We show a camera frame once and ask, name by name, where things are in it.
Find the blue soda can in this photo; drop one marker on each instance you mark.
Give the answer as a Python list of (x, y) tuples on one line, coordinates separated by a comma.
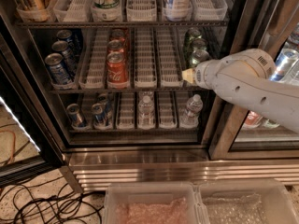
[(63, 48), (74, 39), (57, 68)]

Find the left clear plastic bin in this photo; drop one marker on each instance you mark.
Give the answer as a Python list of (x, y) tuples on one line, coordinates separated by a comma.
[(151, 203)]

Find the middle water bottle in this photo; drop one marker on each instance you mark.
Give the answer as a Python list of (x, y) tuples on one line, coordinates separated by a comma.
[(146, 113)]

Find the bottom rear blue can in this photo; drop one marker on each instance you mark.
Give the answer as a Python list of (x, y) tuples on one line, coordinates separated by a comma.
[(104, 100)]

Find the clear plastic bin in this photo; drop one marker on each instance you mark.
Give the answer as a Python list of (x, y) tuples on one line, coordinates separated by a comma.
[(264, 201), (151, 203)]

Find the front blue soda can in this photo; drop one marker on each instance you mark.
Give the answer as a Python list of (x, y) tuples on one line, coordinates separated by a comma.
[(57, 68)]

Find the middle red cola can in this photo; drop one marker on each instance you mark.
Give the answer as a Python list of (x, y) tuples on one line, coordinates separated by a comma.
[(115, 46)]

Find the open fridge door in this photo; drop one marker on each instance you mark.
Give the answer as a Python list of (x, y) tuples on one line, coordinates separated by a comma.
[(15, 100)]

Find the red can behind glass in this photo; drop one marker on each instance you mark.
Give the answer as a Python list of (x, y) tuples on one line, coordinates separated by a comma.
[(252, 120)]

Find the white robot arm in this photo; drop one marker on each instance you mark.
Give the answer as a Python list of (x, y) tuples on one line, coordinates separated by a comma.
[(242, 79)]

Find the bottom left blue can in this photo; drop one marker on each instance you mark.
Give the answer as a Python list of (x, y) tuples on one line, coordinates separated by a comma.
[(77, 118)]

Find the rear red cola can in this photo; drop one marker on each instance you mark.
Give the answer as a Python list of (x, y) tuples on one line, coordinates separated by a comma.
[(118, 34)]

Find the green soda can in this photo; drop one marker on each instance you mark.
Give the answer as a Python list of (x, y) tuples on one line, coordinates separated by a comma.
[(198, 57), (190, 35), (197, 44)]

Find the water bottle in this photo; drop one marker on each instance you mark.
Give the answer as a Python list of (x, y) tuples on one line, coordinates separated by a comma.
[(191, 112), (146, 113)]

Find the right water bottle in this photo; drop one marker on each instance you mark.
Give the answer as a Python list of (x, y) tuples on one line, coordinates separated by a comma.
[(191, 112)]

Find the middle blue soda can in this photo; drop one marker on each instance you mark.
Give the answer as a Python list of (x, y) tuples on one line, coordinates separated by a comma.
[(63, 48)]

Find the green can behind glass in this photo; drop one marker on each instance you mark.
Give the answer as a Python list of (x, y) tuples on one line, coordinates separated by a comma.
[(270, 124)]

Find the stainless steel fridge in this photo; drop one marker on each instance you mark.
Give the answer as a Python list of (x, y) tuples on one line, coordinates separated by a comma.
[(95, 157)]

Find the silver blue can behind glass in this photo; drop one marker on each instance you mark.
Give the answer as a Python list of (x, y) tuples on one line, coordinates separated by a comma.
[(285, 60)]

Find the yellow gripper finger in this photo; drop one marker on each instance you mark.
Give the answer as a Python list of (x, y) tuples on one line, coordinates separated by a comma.
[(188, 75)]

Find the red cola can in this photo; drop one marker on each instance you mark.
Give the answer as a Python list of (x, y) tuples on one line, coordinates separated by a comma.
[(118, 34), (115, 46), (116, 67)]

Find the right fridge glass door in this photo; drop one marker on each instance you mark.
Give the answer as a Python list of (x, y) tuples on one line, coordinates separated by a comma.
[(263, 24)]

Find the rear blue soda can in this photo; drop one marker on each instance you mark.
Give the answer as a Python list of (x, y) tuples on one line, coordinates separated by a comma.
[(74, 39)]

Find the right clear plastic bin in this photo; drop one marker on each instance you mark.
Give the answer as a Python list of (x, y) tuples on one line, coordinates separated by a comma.
[(264, 201)]

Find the front red cola can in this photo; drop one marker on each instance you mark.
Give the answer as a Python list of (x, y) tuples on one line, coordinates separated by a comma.
[(116, 67)]

